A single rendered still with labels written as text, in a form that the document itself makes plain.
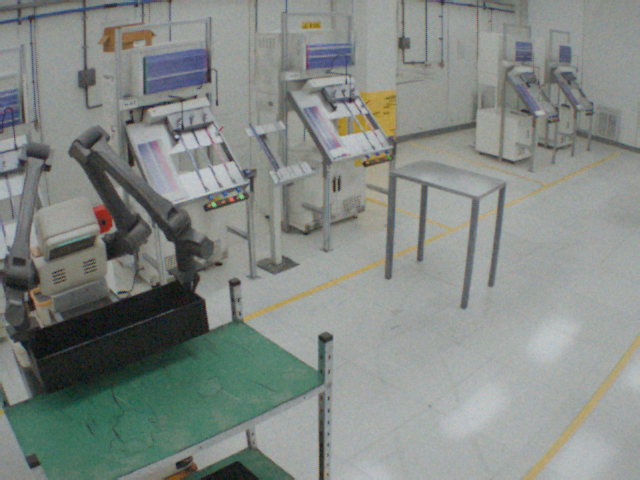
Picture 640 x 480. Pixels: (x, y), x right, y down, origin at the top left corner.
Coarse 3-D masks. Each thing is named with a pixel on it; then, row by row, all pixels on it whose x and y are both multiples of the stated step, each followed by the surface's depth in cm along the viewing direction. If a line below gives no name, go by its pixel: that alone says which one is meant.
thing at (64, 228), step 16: (48, 208) 163; (64, 208) 166; (80, 208) 169; (48, 224) 161; (64, 224) 164; (80, 224) 167; (96, 224) 170; (48, 240) 159; (64, 240) 162; (80, 240) 169; (96, 240) 176; (48, 256) 164
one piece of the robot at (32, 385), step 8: (32, 312) 213; (40, 320) 208; (8, 336) 205; (16, 344) 192; (16, 352) 194; (24, 352) 193; (16, 360) 208; (24, 360) 194; (24, 368) 197; (24, 376) 199; (32, 376) 198; (24, 384) 214; (32, 384) 199; (40, 384) 201; (32, 392) 200; (40, 392) 202
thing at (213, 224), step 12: (120, 192) 415; (132, 204) 390; (192, 204) 405; (144, 216) 380; (192, 216) 408; (204, 216) 416; (216, 216) 423; (204, 228) 419; (216, 228) 426; (216, 240) 430; (168, 252) 403; (216, 252) 433; (144, 264) 399; (168, 264) 406; (204, 264) 428; (144, 276) 405; (156, 276) 401; (168, 276) 409
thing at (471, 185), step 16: (400, 176) 387; (416, 176) 383; (432, 176) 384; (448, 176) 385; (464, 176) 386; (480, 176) 388; (464, 192) 355; (480, 192) 356; (496, 224) 391; (496, 240) 394; (496, 256) 398; (464, 288) 376; (464, 304) 380
